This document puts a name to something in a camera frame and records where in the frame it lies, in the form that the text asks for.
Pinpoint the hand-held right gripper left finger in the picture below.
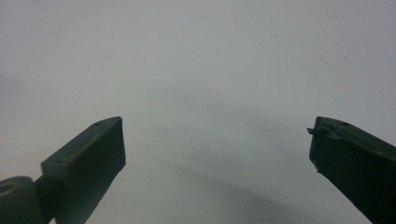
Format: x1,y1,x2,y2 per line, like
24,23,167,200
40,116,127,224

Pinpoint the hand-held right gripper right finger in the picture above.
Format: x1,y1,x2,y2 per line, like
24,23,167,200
306,116,396,224

